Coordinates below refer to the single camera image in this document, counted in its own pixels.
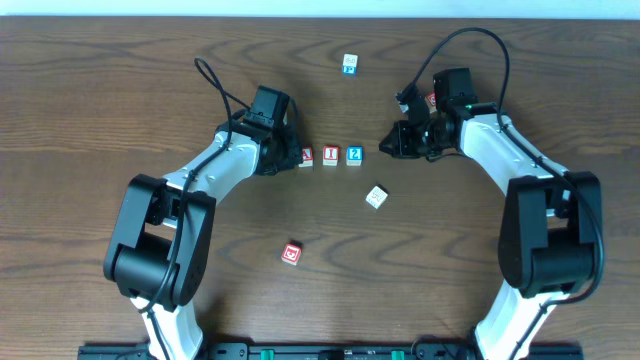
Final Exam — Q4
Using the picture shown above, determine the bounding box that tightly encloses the red letter A block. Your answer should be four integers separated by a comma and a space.
299, 147, 314, 167

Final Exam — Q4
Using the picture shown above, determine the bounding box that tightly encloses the red block turning blue 2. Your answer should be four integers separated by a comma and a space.
346, 146, 363, 166

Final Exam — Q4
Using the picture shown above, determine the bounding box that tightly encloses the red letter I block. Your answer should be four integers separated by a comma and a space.
322, 145, 340, 166

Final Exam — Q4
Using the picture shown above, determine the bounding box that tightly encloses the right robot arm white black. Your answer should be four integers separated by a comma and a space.
379, 68, 604, 359

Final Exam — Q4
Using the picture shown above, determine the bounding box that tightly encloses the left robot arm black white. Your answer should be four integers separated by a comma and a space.
103, 111, 302, 359

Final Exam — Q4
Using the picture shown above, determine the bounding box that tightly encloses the red block far right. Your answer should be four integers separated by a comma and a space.
425, 92, 437, 113

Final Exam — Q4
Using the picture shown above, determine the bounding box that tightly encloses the plain white wooden block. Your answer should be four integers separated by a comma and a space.
365, 185, 388, 209

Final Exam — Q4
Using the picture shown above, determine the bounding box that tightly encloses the blue and white block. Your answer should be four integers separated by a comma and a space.
341, 54, 358, 76

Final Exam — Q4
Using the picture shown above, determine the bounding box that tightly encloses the red block near front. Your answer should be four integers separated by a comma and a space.
281, 243, 302, 266

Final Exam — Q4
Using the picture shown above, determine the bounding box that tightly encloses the black mounting rail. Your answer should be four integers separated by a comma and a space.
77, 341, 585, 360

